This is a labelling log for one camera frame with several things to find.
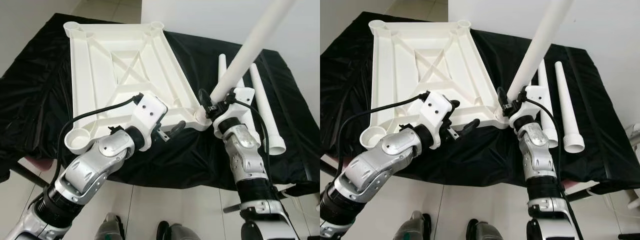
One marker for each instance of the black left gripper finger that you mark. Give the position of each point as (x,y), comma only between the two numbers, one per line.
(454,104)
(471,129)
(179,129)

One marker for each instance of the grey robot left foot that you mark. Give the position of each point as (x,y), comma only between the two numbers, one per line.
(411,227)
(109,227)

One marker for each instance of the white plastic ribbed tabletop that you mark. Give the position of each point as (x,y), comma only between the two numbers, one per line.
(405,60)
(100,60)

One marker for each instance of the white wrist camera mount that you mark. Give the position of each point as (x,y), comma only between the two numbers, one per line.
(535,95)
(244,97)
(150,112)
(435,107)

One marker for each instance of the grey robot right foot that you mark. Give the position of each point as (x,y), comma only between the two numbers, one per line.
(485,231)
(180,232)

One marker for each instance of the grey robot foot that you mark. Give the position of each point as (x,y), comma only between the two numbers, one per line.
(109,227)
(411,227)
(485,231)
(180,232)

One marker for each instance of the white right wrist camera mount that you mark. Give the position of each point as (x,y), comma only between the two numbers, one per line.
(244,97)
(535,95)

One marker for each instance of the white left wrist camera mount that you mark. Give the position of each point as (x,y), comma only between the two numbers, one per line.
(150,112)
(435,107)

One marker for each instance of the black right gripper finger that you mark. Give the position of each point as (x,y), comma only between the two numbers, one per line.
(524,94)
(205,104)
(503,102)
(229,95)

